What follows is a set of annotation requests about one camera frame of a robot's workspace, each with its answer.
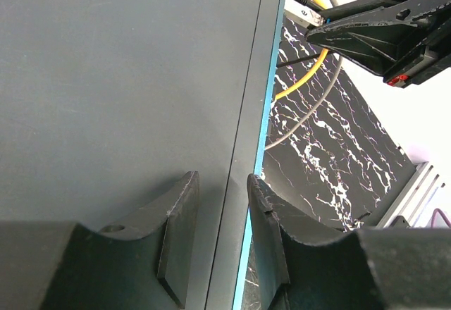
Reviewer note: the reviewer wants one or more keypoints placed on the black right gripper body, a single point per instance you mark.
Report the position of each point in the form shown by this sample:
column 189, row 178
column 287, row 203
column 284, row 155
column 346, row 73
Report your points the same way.
column 428, row 57

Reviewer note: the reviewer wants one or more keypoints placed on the dark grey network switch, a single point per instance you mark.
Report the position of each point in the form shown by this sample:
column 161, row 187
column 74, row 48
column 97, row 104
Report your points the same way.
column 106, row 104

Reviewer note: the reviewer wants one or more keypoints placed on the silver transceiver module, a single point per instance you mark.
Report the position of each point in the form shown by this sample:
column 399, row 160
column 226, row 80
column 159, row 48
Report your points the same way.
column 302, row 15

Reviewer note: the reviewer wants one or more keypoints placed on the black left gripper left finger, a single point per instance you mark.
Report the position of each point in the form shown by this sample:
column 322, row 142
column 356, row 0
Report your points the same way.
column 141, row 261

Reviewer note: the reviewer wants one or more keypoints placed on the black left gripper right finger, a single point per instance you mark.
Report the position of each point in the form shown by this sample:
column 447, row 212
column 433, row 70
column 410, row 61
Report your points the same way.
column 304, row 264

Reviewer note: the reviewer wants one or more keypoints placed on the aluminium frame rail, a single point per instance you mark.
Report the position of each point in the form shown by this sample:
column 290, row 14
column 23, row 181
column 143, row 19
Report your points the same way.
column 415, row 197

